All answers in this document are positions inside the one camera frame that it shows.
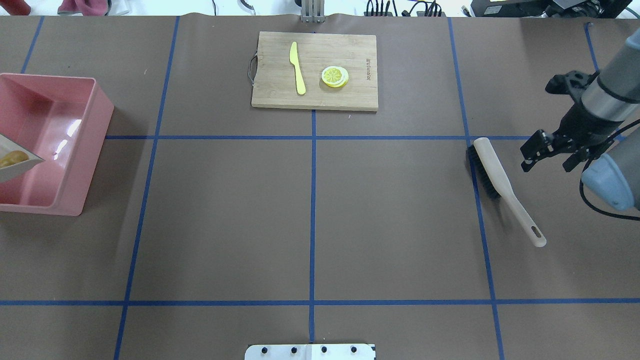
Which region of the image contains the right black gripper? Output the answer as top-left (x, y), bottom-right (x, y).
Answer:
top-left (519, 71), bottom-right (626, 173)

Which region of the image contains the beige hand brush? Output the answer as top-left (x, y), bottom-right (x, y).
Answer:
top-left (467, 137), bottom-right (547, 248)

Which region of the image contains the beige plastic dustpan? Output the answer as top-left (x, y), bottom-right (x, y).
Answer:
top-left (0, 134), bottom-right (44, 183)

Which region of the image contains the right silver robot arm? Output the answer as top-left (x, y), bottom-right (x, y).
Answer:
top-left (519, 31), bottom-right (639, 211)

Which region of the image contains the pink plastic bin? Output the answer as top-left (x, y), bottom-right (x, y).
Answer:
top-left (0, 73), bottom-right (115, 216)

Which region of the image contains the yellow lemon slice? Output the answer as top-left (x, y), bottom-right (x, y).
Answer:
top-left (321, 65), bottom-right (350, 88)

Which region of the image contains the yellow plastic knife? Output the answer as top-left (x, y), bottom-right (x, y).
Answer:
top-left (288, 41), bottom-right (307, 96)

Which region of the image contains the bamboo cutting board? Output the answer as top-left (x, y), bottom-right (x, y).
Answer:
top-left (251, 30), bottom-right (379, 112)

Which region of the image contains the pink cloth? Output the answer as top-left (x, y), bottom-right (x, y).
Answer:
top-left (57, 0), bottom-right (112, 16)

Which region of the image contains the tan toy ginger root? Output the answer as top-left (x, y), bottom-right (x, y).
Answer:
top-left (0, 150), bottom-right (30, 169)

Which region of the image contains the red water bottle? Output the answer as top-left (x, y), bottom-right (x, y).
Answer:
top-left (0, 0), bottom-right (32, 16)

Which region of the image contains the aluminium frame post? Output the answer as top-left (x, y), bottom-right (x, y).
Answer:
top-left (295, 0), bottom-right (326, 23)

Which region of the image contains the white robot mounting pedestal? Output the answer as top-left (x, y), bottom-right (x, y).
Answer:
top-left (244, 342), bottom-right (377, 360)

